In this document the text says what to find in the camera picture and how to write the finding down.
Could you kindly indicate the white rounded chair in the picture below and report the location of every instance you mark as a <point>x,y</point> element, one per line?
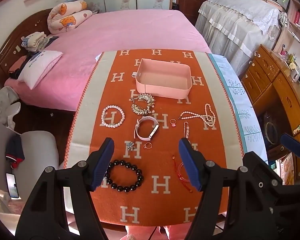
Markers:
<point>38,150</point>

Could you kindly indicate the white pillow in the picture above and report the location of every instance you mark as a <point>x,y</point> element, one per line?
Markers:
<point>40,67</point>

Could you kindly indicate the orange letter print blanket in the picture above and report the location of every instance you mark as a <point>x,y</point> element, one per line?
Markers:
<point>160,205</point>

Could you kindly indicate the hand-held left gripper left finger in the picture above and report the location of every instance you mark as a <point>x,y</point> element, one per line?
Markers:
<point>102,165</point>

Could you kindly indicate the red and blue garment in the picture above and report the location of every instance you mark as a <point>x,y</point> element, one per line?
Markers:
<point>15,155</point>

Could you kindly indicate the wooden cabinet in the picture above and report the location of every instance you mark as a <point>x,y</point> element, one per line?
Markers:
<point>277,92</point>

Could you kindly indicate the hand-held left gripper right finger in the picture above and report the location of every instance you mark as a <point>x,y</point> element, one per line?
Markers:
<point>190,166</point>

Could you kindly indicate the white blue printed tablecloth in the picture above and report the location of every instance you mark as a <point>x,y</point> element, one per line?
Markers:
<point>240,105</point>

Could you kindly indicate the blue flower brooch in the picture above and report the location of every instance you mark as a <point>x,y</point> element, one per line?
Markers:
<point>130,145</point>

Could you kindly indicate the pink smart watch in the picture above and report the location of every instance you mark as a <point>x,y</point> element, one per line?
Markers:
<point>154,130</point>

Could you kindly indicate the orange printed bag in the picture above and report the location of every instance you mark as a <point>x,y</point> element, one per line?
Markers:
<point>286,167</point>

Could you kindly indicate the gold beaded pin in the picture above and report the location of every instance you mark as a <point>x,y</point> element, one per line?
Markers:
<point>187,132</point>

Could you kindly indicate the wooden bookshelf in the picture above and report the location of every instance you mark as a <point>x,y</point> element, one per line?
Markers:
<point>297,37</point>

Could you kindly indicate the bed with pink sheet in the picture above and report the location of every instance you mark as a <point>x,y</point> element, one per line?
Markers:
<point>127,30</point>

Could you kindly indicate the smartphone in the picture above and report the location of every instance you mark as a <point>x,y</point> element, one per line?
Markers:
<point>12,185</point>

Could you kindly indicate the folded clothes stack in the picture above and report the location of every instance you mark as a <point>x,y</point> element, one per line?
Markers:
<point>36,41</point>

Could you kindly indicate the pink jewelry box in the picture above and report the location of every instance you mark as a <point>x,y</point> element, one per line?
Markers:
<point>162,90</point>

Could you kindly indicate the wooden headboard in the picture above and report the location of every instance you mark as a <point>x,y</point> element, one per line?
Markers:
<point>5,55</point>

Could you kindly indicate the bear print quilt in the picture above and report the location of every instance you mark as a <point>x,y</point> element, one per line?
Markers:
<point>65,17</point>

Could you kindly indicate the grey cloth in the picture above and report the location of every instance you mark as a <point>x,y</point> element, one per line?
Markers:
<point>2,102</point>

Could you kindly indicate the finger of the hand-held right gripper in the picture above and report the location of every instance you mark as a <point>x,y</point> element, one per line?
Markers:
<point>293,145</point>
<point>262,170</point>

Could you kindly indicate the dark clothes pile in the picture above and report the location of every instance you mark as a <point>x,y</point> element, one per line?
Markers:
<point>17,70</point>

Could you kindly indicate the white lace covered furniture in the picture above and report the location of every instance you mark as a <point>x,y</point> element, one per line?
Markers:
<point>235,22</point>

